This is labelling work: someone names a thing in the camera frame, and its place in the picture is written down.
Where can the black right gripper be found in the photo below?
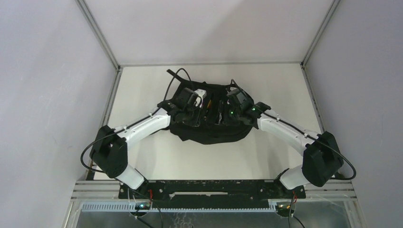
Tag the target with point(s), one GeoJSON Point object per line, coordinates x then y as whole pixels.
{"type": "Point", "coordinates": [229, 104]}

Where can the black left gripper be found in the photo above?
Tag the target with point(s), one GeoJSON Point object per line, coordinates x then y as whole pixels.
{"type": "Point", "coordinates": [196, 121]}

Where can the black backpack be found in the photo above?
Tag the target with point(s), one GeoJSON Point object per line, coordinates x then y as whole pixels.
{"type": "Point", "coordinates": [211, 129]}

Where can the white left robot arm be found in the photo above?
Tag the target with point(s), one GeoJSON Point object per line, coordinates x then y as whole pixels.
{"type": "Point", "coordinates": [110, 149]}

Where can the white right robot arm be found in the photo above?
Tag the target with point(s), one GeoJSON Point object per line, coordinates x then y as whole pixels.
{"type": "Point", "coordinates": [321, 158]}

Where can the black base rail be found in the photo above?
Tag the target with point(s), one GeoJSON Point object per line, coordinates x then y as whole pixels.
{"type": "Point", "coordinates": [211, 194]}

